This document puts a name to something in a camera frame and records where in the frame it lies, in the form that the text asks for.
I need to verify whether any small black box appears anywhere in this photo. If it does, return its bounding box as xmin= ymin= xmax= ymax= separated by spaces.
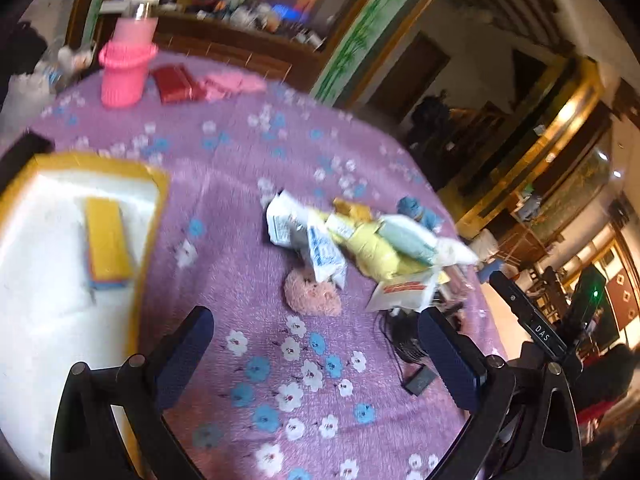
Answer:
xmin=404 ymin=366 xmax=437 ymax=396

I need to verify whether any golden wooden counter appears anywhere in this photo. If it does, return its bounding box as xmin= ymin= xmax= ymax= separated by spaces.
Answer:
xmin=440 ymin=60 xmax=617 ymax=241

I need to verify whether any wooden glass cabinet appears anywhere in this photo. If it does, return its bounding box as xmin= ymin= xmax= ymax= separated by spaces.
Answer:
xmin=65 ymin=0 xmax=401 ymax=92

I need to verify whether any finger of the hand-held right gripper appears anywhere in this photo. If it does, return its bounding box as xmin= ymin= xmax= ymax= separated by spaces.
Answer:
xmin=489 ymin=270 xmax=570 ymax=362

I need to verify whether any bamboo painted pillar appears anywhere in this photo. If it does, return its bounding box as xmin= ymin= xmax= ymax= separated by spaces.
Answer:
xmin=310 ymin=0 xmax=453 ymax=107

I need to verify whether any red wallet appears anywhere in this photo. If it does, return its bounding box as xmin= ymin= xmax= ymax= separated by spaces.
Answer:
xmin=151 ymin=64 xmax=207 ymax=104

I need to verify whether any white tray with yellow rim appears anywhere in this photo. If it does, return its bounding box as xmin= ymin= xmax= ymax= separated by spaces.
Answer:
xmin=0 ymin=152 xmax=171 ymax=480

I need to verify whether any person's red clothing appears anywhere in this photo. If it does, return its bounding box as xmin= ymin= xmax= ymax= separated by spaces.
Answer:
xmin=575 ymin=344 xmax=637 ymax=461

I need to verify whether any light green packet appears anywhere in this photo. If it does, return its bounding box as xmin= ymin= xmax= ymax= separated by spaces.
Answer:
xmin=377 ymin=215 xmax=478 ymax=267

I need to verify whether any white packet with blue print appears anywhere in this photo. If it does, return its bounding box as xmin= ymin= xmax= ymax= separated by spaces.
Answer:
xmin=306 ymin=210 xmax=348 ymax=288

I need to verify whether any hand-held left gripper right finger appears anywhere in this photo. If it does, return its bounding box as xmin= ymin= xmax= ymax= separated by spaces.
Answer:
xmin=417 ymin=306 xmax=584 ymax=480

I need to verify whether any white packet with red label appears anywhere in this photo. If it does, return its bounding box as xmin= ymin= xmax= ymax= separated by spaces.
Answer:
xmin=365 ymin=272 xmax=446 ymax=313

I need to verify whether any pink bottle with silver cap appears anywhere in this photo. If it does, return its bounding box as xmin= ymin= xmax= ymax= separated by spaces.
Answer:
xmin=97 ymin=0 xmax=161 ymax=109

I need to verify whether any purple floral tablecloth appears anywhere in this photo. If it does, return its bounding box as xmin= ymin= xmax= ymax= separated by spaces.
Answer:
xmin=0 ymin=55 xmax=506 ymax=480

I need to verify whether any clear pinkish packet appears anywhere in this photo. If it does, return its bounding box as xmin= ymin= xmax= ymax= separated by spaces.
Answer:
xmin=440 ymin=264 xmax=475 ymax=307

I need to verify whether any yellow sponge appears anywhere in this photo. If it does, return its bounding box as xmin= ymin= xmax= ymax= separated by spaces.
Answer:
xmin=82 ymin=197 xmax=135 ymax=291

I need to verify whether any pink plush toy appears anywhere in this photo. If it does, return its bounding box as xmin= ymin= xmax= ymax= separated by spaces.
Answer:
xmin=284 ymin=270 xmax=343 ymax=317

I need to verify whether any yellow packet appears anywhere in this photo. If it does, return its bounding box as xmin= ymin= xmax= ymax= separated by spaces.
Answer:
xmin=325 ymin=212 xmax=401 ymax=281

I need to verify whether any blue yarn toy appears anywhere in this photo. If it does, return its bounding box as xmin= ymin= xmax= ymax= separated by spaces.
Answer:
xmin=396 ymin=196 xmax=443 ymax=231

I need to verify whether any small black fan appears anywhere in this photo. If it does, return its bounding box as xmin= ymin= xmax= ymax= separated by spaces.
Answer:
xmin=385 ymin=310 xmax=437 ymax=364

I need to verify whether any pink cloth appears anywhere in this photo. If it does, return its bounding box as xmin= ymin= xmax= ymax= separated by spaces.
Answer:
xmin=197 ymin=71 xmax=268 ymax=102

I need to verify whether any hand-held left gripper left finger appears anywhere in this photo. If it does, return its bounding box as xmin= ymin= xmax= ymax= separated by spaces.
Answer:
xmin=50 ymin=305 xmax=216 ymax=480

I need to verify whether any yellow brown soft toy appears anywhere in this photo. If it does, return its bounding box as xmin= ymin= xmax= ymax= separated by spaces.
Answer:
xmin=332 ymin=199 xmax=373 ymax=223

